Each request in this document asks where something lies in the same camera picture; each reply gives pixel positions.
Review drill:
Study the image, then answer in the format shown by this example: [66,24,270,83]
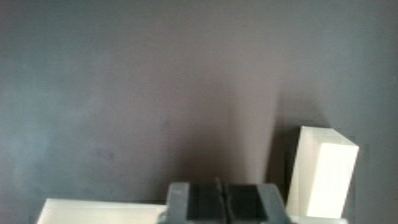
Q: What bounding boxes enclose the white U-shaped frame fence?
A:
[37,126,359,224]

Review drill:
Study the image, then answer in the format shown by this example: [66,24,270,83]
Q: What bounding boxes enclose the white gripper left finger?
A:
[158,181,226,224]

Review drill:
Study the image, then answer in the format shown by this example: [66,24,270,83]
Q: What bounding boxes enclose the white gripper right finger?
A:
[222,183,291,224]

